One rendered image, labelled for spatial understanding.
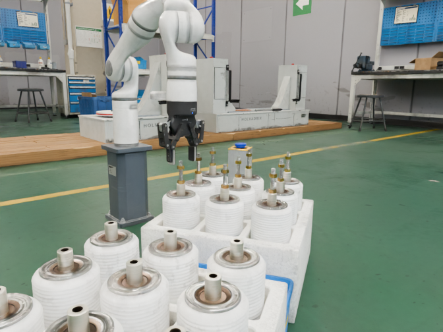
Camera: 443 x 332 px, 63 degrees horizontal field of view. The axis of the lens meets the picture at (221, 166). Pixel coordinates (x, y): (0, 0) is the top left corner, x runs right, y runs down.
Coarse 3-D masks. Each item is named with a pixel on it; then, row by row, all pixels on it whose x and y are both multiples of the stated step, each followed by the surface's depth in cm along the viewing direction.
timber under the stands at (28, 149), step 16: (272, 128) 405; (288, 128) 419; (304, 128) 438; (320, 128) 461; (336, 128) 485; (0, 144) 275; (16, 144) 276; (32, 144) 276; (48, 144) 277; (64, 144) 278; (80, 144) 279; (96, 144) 280; (176, 144) 321; (0, 160) 234; (16, 160) 240; (32, 160) 246; (48, 160) 253
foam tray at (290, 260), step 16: (304, 208) 106; (160, 224) 95; (304, 224) 95; (144, 240) 91; (192, 240) 86; (208, 240) 85; (224, 240) 84; (256, 240) 83; (304, 240) 91; (208, 256) 86; (272, 256) 81; (288, 256) 80; (304, 256) 95; (272, 272) 81; (288, 272) 80; (304, 272) 100; (288, 320) 83
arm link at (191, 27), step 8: (168, 0) 88; (176, 0) 87; (184, 0) 87; (168, 8) 88; (176, 8) 88; (184, 8) 87; (192, 8) 86; (184, 16) 82; (192, 16) 83; (200, 16) 84; (184, 24) 82; (192, 24) 83; (200, 24) 83; (184, 32) 83; (192, 32) 83; (200, 32) 84; (184, 40) 85; (192, 40) 85
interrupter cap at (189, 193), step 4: (168, 192) 94; (172, 192) 94; (176, 192) 95; (188, 192) 95; (192, 192) 95; (168, 196) 91; (172, 196) 91; (176, 196) 91; (180, 196) 91; (184, 196) 91; (188, 196) 91; (192, 196) 92
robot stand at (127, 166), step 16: (112, 144) 141; (144, 144) 142; (112, 160) 137; (128, 160) 135; (144, 160) 139; (112, 176) 139; (128, 176) 136; (144, 176) 140; (112, 192) 140; (128, 192) 137; (144, 192) 142; (112, 208) 142; (128, 208) 138; (144, 208) 143; (128, 224) 138
